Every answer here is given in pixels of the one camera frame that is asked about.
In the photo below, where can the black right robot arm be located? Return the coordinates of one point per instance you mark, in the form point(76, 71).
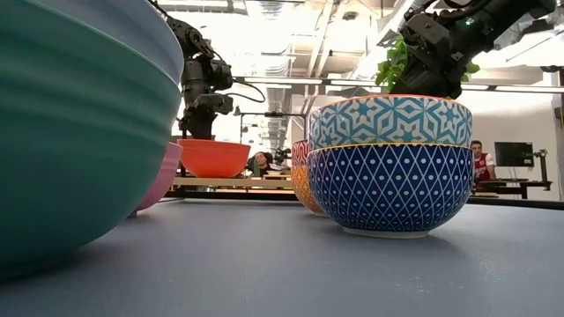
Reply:
point(498, 22)

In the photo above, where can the orange patterned plate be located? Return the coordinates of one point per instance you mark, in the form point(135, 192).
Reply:
point(302, 189)

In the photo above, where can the green leafy plant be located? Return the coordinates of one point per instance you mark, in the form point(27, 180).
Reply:
point(390, 61)

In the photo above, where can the black computer monitor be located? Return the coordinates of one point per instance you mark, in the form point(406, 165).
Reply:
point(513, 154)

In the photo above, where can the person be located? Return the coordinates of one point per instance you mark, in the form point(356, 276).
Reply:
point(261, 162)
point(482, 163)

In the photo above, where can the light blue star-patterned bowl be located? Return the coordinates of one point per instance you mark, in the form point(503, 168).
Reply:
point(390, 121)

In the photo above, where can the dark blue diamond-patterned bowl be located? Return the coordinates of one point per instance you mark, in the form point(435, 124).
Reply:
point(390, 189)

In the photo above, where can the plain pink bowl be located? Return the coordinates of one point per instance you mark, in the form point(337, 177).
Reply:
point(165, 176)

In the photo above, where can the black office desk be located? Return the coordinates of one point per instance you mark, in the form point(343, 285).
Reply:
point(515, 184)

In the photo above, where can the plain orange-red bowl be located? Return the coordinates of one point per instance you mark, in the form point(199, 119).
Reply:
point(213, 158)

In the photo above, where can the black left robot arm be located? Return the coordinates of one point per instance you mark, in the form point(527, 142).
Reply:
point(196, 75)

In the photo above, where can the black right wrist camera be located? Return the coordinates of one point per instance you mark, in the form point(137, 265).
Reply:
point(418, 28)

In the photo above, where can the silver ventilation duct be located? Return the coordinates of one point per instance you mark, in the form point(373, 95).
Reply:
point(277, 70)

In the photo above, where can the plain teal green bowl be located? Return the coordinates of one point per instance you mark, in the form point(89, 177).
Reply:
point(66, 154)

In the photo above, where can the wooden shelf with black frame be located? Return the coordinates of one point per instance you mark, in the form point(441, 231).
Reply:
point(229, 182)

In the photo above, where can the plain light blue bowl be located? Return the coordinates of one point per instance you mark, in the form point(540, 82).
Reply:
point(145, 31)

